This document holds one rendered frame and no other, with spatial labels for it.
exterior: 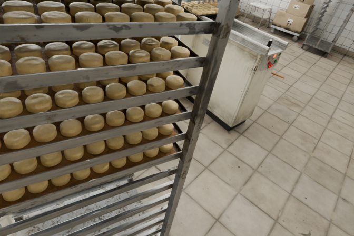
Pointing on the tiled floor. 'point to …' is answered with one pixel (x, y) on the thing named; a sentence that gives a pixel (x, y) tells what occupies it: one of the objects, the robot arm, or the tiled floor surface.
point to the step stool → (259, 12)
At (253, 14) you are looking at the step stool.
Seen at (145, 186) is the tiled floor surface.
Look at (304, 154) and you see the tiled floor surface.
